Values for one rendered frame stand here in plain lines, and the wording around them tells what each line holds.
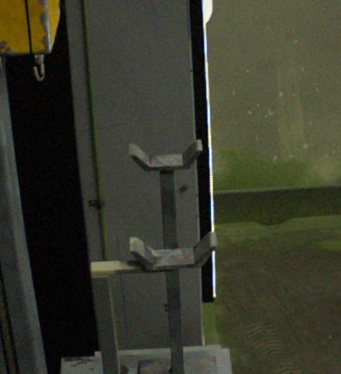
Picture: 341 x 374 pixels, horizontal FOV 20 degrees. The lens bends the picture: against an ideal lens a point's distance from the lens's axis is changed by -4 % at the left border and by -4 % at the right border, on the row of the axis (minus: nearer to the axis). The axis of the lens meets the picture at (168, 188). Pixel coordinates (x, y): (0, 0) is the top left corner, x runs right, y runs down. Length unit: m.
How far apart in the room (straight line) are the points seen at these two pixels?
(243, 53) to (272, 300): 0.81
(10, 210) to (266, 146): 2.10
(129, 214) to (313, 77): 1.62
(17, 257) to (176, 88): 0.53
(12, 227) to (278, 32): 2.20
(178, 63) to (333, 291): 1.43
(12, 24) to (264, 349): 1.78
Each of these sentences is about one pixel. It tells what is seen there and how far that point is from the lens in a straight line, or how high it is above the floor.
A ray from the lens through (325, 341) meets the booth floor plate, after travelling 2.56.
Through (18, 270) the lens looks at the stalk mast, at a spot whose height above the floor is 1.05.
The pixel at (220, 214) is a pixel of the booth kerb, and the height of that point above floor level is 0.09.
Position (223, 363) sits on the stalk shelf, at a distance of 1.28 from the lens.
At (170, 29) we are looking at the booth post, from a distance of 1.42.
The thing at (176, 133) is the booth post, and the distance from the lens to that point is 1.48.
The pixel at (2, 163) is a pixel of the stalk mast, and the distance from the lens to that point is 0.95.
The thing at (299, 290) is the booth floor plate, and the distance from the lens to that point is 2.76.
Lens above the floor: 1.58
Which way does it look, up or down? 28 degrees down
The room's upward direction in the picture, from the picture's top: 3 degrees counter-clockwise
